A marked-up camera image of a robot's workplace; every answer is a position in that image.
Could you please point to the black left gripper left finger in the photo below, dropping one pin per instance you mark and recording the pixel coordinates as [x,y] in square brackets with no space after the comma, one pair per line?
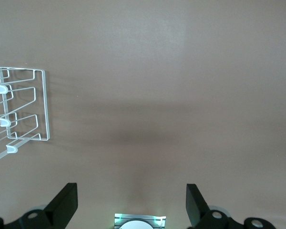
[57,210]

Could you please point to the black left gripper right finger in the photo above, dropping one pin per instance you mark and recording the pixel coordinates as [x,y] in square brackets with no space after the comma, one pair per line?
[197,212]

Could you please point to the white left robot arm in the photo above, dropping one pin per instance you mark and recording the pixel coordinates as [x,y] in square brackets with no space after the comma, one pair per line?
[137,225]

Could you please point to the brown table cover sheet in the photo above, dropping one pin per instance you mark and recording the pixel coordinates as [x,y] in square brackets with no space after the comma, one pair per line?
[157,95]

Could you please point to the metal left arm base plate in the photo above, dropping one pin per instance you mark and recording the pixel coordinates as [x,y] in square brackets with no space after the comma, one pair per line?
[133,217]

